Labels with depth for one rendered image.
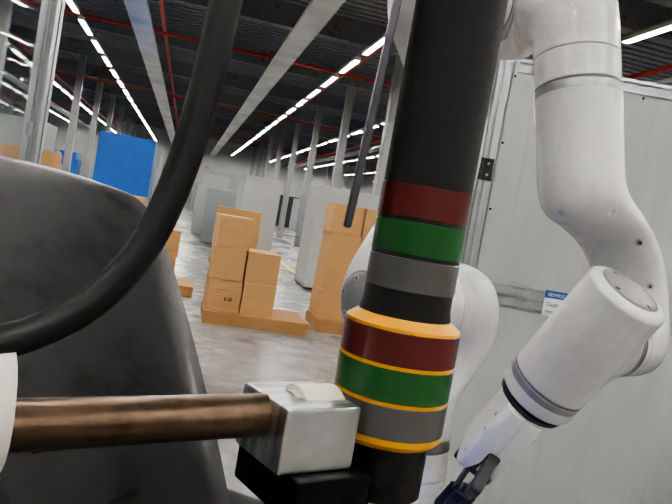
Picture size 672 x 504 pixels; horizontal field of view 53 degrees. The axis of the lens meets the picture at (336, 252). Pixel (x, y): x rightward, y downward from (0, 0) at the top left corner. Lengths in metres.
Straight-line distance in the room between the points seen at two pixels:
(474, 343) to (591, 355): 0.23
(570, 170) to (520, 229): 1.41
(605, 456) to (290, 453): 2.14
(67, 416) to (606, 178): 0.60
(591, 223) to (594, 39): 0.19
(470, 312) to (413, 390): 0.63
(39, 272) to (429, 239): 0.16
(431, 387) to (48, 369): 0.14
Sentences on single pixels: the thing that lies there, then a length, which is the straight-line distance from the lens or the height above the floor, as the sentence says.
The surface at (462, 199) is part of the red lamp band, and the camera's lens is 0.24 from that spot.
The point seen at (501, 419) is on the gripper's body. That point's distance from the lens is 0.75.
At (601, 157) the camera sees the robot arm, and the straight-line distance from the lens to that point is 0.72.
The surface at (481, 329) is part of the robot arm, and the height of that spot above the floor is 1.32.
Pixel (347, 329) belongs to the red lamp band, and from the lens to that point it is 0.24.
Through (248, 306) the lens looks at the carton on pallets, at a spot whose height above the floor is 0.24.
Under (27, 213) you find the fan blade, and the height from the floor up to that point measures 1.41.
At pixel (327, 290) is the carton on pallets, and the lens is 8.32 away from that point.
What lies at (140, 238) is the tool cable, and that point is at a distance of 0.19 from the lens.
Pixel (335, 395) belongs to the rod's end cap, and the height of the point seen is 1.37.
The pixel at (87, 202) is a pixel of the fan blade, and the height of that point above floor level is 1.42.
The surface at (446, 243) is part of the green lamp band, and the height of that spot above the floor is 1.43.
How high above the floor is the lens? 1.43
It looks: 3 degrees down
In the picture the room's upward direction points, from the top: 10 degrees clockwise
